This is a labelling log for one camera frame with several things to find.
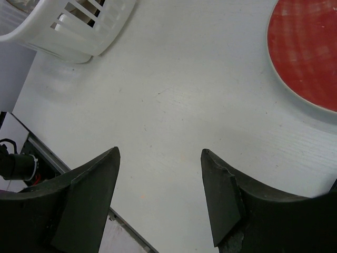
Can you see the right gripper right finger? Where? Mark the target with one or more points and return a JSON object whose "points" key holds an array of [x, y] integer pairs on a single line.
{"points": [[249, 216]]}

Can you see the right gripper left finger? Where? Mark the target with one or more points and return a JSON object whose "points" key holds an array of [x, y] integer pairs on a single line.
{"points": [[65, 214]]}

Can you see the red and teal floral plate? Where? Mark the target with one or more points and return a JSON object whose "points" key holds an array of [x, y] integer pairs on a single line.
{"points": [[301, 46]]}

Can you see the white plastic dish bin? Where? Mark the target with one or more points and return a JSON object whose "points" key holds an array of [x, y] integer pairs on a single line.
{"points": [[73, 31]]}

